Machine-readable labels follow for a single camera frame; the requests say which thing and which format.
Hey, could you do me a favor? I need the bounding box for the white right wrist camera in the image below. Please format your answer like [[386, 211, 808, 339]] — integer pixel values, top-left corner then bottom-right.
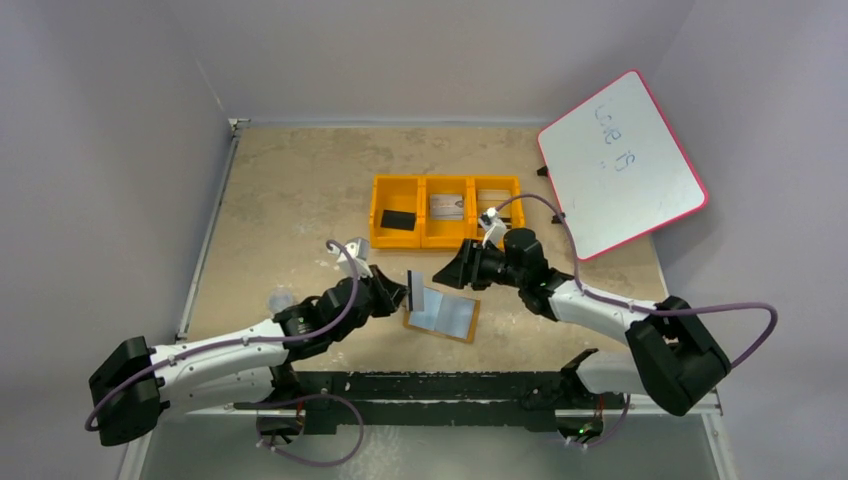
[[478, 207, 508, 247]]

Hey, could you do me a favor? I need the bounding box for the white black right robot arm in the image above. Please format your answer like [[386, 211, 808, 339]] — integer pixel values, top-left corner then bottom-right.
[[433, 228, 732, 416]]

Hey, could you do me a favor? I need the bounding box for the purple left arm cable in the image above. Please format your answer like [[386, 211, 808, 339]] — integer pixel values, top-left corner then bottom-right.
[[84, 239, 366, 468]]

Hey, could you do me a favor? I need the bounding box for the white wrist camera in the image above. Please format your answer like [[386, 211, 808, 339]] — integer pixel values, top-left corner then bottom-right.
[[336, 237, 372, 278], [478, 207, 508, 247]]

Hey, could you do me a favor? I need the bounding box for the dark striped credit card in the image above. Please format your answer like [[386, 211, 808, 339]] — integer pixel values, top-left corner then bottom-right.
[[406, 270, 425, 312]]

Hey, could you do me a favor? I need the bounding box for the silver striped card middle bin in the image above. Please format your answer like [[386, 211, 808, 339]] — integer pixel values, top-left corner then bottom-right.
[[428, 194, 465, 221]]

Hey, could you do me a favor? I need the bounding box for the black card in bin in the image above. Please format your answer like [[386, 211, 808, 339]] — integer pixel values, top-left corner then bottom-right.
[[380, 209, 417, 231]]

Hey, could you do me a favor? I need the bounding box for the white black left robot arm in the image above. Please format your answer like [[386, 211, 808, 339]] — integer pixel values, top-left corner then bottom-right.
[[84, 265, 408, 446]]

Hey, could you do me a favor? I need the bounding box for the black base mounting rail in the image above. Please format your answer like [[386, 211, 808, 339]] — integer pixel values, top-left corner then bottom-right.
[[235, 361, 626, 442]]

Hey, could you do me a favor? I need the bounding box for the white board with pink frame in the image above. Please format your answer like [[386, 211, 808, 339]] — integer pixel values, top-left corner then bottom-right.
[[537, 70, 709, 260]]

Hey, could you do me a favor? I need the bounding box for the yellow plastic sorting bin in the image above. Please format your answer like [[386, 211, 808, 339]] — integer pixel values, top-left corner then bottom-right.
[[369, 175, 521, 250]]

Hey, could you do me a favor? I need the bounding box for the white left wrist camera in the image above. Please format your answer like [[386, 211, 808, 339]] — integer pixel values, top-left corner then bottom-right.
[[336, 237, 372, 278]]

